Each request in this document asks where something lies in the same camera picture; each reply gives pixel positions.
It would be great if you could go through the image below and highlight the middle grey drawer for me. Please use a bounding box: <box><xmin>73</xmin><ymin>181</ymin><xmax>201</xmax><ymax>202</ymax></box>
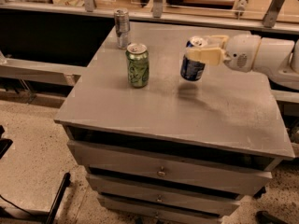
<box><xmin>86</xmin><ymin>174</ymin><xmax>240</xmax><ymax>217</ymax></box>

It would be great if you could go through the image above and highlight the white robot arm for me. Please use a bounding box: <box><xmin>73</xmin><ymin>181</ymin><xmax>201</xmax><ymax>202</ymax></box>
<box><xmin>186</xmin><ymin>34</ymin><xmax>299</xmax><ymax>90</ymax></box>

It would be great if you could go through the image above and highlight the grey drawer cabinet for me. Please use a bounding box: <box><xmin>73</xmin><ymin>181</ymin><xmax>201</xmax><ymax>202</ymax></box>
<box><xmin>53</xmin><ymin>21</ymin><xmax>296</xmax><ymax>224</ymax></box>

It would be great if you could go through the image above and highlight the bottom grey drawer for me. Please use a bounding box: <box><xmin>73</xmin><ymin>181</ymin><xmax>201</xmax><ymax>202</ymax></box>
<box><xmin>97</xmin><ymin>195</ymin><xmax>221</xmax><ymax>224</ymax></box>

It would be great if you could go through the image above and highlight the blue pepsi can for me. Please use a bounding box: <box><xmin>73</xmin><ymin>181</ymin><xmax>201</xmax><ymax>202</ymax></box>
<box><xmin>180</xmin><ymin>35</ymin><xmax>206</xmax><ymax>81</ymax></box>

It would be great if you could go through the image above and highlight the green soda can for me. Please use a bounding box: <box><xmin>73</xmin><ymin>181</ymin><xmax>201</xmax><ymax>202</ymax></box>
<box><xmin>125</xmin><ymin>43</ymin><xmax>150</xmax><ymax>88</ymax></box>

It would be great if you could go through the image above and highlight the silver redbull can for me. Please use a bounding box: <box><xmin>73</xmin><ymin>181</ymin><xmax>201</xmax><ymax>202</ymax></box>
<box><xmin>114</xmin><ymin>7</ymin><xmax>130</xmax><ymax>49</ymax></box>

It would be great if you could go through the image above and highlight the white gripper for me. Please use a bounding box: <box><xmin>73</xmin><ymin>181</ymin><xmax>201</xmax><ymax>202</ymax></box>
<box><xmin>186</xmin><ymin>35</ymin><xmax>261</xmax><ymax>73</ymax></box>

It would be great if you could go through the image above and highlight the grey drawer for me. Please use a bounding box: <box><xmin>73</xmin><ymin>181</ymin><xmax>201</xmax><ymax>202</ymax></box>
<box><xmin>67</xmin><ymin>140</ymin><xmax>272</xmax><ymax>196</ymax></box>
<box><xmin>97</xmin><ymin>195</ymin><xmax>221</xmax><ymax>224</ymax></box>
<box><xmin>86</xmin><ymin>174</ymin><xmax>240</xmax><ymax>217</ymax></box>

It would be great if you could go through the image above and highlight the top grey drawer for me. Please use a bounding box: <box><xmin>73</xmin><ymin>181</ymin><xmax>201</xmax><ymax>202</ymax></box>
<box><xmin>67</xmin><ymin>140</ymin><xmax>272</xmax><ymax>196</ymax></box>

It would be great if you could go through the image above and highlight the black chair leg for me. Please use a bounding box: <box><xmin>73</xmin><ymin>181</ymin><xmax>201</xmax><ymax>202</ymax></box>
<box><xmin>45</xmin><ymin>173</ymin><xmax>71</xmax><ymax>224</ymax></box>

